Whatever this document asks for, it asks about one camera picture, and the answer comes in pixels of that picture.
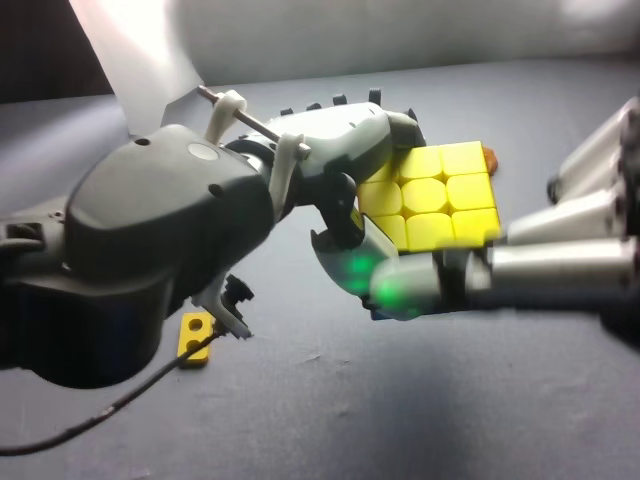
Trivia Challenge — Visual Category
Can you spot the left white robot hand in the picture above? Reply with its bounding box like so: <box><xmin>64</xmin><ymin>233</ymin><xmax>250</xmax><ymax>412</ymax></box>
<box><xmin>259</xmin><ymin>87</ymin><xmax>445</xmax><ymax>322</ymax></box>

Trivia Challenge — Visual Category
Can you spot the Rubik's cube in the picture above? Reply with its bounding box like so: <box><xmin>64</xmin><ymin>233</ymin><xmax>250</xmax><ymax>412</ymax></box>
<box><xmin>355</xmin><ymin>141</ymin><xmax>503</xmax><ymax>320</ymax></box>

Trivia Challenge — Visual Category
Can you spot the orange swirl toy cookie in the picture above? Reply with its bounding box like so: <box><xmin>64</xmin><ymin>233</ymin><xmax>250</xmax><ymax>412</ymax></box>
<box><xmin>481</xmin><ymin>143</ymin><xmax>501</xmax><ymax>174</ymax></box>

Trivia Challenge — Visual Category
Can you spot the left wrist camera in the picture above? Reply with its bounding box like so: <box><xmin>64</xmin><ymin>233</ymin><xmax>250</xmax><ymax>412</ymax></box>
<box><xmin>189</xmin><ymin>272</ymin><xmax>255</xmax><ymax>342</ymax></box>

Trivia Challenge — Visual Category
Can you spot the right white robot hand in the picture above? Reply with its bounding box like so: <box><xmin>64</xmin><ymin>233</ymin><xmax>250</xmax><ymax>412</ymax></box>
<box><xmin>439</xmin><ymin>97</ymin><xmax>640</xmax><ymax>347</ymax></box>

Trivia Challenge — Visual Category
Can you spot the white backdrop sheet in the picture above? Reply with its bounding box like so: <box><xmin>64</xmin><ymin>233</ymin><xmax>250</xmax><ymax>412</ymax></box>
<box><xmin>67</xmin><ymin>0</ymin><xmax>640</xmax><ymax>142</ymax></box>

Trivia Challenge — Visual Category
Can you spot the black left camera cable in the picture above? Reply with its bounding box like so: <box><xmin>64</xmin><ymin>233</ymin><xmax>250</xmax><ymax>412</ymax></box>
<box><xmin>0</xmin><ymin>327</ymin><xmax>226</xmax><ymax>457</ymax></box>

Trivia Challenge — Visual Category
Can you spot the yellow two-hole block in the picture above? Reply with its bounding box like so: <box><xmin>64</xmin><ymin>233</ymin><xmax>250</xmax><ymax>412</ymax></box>
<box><xmin>178</xmin><ymin>312</ymin><xmax>214</xmax><ymax>372</ymax></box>

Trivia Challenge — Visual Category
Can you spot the grey table cloth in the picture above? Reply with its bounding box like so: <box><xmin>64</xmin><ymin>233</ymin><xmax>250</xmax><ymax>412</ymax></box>
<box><xmin>0</xmin><ymin>52</ymin><xmax>640</xmax><ymax>480</ymax></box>

